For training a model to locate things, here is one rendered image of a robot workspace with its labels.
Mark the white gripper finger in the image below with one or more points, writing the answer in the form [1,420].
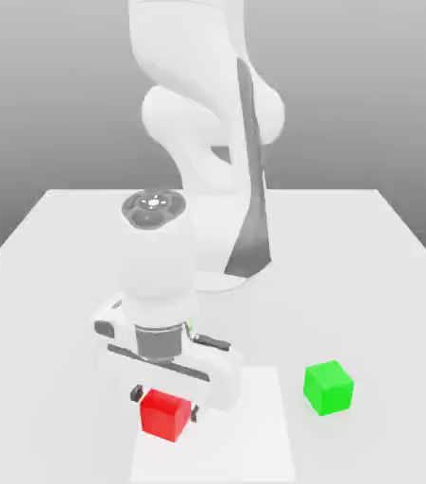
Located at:
[136,394]
[194,413]

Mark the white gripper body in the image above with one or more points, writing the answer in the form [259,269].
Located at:
[220,382]

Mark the small red cube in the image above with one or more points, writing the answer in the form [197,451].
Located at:
[163,416]

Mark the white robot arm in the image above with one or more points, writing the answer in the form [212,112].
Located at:
[205,94]

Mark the small green cube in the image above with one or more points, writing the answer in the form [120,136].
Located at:
[329,389]

